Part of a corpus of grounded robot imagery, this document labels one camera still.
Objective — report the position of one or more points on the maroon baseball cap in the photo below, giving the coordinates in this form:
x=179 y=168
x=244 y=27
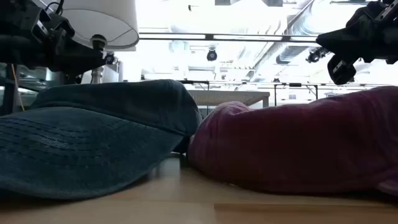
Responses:
x=295 y=140

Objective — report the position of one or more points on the white table lamp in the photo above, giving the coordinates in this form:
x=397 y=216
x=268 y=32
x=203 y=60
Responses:
x=109 y=18

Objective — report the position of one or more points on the blue denim baseball cap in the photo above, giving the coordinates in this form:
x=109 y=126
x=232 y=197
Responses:
x=93 y=140

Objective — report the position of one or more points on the white metal shelf riser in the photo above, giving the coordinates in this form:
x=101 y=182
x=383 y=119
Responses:
x=227 y=97

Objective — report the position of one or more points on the black ceiling spotlight cluster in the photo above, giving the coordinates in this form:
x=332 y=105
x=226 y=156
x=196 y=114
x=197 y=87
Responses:
x=315 y=55

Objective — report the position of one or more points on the black overhead frame bar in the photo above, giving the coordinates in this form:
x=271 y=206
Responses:
x=217 y=37

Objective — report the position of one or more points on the silver ventilation duct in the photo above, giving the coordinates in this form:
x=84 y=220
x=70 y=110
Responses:
x=292 y=54

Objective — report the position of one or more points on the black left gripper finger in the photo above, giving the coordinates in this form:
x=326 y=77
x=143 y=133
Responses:
x=81 y=60

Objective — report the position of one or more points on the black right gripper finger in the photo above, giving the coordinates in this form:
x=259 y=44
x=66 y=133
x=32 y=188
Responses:
x=339 y=42
x=342 y=71

